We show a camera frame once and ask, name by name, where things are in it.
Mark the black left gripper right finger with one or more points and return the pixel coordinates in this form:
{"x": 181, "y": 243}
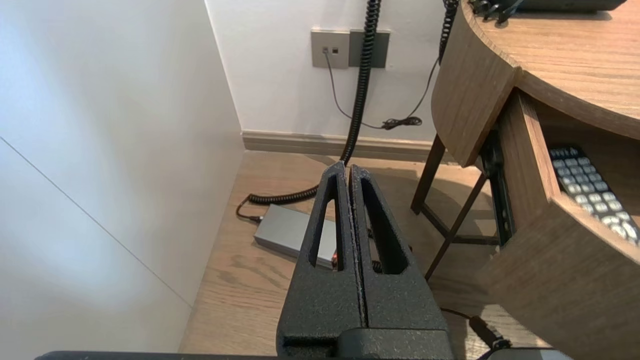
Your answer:
{"x": 400, "y": 305}

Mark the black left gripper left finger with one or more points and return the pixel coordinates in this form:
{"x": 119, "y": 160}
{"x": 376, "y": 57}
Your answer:
{"x": 310, "y": 310}

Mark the curved front wooden drawer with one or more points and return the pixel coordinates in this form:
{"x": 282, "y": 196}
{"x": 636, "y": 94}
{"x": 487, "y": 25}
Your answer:
{"x": 575, "y": 300}

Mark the black remote control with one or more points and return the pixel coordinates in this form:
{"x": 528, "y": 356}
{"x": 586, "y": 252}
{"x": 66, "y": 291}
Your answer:
{"x": 585, "y": 185}

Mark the grey power adapter brick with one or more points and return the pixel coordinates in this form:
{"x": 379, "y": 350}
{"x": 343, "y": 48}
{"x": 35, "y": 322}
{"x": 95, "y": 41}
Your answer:
{"x": 285, "y": 230}

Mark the grey skirting board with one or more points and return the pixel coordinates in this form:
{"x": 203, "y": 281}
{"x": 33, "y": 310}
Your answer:
{"x": 300, "y": 145}

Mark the round wooden side table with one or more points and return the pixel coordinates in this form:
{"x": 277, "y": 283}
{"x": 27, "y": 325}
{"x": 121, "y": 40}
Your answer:
{"x": 470, "y": 90}

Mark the black and white desk telephone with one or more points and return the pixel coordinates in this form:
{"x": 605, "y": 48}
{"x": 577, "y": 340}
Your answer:
{"x": 575, "y": 5}

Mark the black drawer slide rail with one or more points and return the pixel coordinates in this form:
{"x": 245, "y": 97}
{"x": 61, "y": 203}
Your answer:
{"x": 501, "y": 210}

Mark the beige wall phone socket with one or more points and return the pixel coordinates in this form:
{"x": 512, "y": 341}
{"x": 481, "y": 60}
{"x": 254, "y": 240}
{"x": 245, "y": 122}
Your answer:
{"x": 330, "y": 57}

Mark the grey blank wall plate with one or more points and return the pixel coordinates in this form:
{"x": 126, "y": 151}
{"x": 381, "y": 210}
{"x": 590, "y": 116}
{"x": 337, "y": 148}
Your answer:
{"x": 382, "y": 50}

